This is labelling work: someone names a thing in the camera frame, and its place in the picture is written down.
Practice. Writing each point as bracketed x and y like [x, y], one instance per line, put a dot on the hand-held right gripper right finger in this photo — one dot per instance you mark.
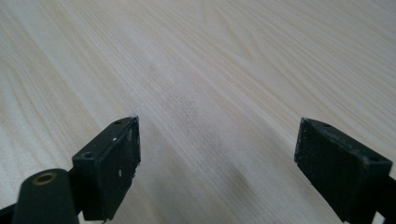
[339, 174]

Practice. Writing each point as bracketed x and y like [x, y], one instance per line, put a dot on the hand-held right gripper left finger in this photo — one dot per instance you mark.
[106, 174]

